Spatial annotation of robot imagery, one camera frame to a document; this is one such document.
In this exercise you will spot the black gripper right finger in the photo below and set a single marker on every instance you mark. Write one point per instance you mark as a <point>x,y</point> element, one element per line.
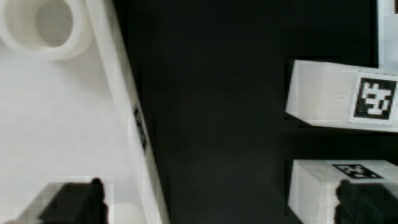
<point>367,204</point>

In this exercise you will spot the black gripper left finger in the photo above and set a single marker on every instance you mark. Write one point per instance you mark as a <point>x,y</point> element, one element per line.
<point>68,204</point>

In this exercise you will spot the white table leg with tag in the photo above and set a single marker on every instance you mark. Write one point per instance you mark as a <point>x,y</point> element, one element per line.
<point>317,177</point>
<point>344,96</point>

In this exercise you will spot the white square tabletop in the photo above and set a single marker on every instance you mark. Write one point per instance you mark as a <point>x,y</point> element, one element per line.
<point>74,134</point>

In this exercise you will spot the white sheet with fiducial tags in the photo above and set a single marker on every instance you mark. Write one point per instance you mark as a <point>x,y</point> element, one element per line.
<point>388,34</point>

